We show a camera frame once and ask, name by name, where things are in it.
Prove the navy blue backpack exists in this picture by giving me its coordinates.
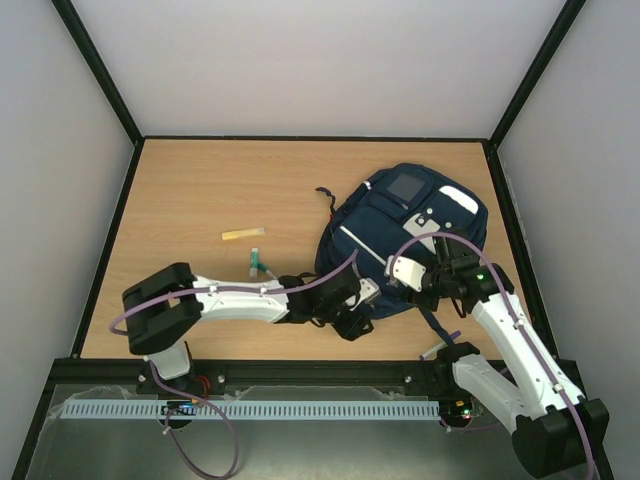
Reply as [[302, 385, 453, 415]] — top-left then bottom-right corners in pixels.
[[315, 163, 489, 322]]

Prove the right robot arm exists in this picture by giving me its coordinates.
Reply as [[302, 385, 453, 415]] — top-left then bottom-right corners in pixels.
[[388, 232, 609, 479]]

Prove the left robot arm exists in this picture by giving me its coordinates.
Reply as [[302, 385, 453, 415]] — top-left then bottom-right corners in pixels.
[[110, 262, 380, 389]]

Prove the purple capped white pen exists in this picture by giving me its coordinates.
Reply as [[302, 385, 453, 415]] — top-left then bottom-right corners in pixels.
[[419, 331, 461, 361]]

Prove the green capped white pen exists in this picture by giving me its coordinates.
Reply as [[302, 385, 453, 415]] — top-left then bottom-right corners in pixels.
[[264, 268, 278, 280]]

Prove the green whiteboard marker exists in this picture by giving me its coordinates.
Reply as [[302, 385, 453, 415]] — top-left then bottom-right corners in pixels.
[[249, 247, 262, 279]]

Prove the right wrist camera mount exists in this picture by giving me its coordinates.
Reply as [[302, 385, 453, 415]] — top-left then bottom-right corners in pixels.
[[384, 255, 427, 292]]

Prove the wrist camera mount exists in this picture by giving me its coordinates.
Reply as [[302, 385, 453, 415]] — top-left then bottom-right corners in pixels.
[[384, 255, 427, 292], [355, 278, 381, 306]]

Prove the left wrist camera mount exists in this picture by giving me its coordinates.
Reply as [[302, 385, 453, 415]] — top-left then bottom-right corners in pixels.
[[355, 278, 381, 306]]

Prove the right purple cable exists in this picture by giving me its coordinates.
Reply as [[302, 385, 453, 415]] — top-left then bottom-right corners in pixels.
[[390, 232, 597, 480]]

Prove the purple cable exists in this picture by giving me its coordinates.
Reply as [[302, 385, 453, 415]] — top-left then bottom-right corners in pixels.
[[390, 232, 597, 480], [108, 247, 241, 478]]

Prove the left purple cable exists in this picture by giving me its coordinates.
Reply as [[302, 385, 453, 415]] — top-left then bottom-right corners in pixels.
[[108, 247, 241, 478]]

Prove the black aluminium frame rail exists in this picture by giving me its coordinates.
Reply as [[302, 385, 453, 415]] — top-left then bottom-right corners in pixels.
[[46, 359, 467, 398]]

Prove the grey slotted cable duct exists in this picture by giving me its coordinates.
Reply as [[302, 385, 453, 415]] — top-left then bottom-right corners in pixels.
[[59, 399, 440, 421]]

